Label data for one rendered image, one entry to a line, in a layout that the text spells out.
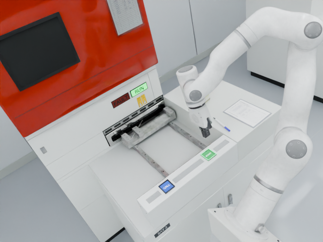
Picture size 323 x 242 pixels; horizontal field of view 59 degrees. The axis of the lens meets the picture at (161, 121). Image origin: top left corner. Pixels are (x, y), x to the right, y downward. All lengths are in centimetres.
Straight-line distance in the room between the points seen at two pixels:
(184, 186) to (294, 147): 52
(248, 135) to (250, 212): 46
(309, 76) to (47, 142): 125
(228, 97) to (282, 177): 74
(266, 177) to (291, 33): 51
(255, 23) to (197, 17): 279
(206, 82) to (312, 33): 37
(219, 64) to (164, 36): 254
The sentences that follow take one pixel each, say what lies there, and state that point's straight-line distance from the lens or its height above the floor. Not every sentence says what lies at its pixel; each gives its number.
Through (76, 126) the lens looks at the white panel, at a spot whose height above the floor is 110.
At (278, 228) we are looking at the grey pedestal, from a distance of 135.
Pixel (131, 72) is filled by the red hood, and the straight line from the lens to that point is 158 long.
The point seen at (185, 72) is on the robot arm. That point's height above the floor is 143.
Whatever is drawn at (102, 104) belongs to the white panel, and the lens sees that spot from 162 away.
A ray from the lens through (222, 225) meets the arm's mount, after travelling 116.
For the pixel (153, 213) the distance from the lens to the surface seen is 129.
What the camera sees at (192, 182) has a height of 93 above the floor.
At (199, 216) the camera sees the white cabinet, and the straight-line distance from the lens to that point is 158.
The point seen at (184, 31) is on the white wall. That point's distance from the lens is 380.
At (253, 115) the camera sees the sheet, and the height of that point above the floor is 97.
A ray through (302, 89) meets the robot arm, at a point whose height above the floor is 135.
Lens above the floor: 200
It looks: 39 degrees down
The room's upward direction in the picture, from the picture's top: 16 degrees counter-clockwise
